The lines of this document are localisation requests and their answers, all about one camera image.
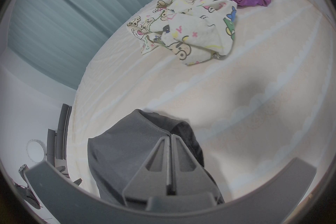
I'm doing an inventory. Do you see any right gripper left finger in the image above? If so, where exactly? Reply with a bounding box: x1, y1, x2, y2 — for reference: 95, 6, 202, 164
123, 135, 172, 204

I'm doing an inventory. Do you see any black chest of drawers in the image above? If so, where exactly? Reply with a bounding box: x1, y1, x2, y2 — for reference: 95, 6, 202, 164
46, 103, 73, 175

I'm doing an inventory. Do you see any white printed garment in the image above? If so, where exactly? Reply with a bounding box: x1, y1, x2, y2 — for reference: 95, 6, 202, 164
127, 0, 238, 66

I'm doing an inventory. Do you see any black T-shirt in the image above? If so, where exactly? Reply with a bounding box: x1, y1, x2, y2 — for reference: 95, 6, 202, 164
87, 109, 225, 205

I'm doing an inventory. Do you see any bed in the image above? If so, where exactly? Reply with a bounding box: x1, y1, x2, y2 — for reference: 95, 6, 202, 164
65, 0, 336, 205

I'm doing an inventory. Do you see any round white mirror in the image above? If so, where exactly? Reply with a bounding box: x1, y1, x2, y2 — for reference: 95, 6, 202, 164
26, 139, 46, 163

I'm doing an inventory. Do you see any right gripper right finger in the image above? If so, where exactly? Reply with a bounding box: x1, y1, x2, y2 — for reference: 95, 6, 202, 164
171, 134, 220, 204

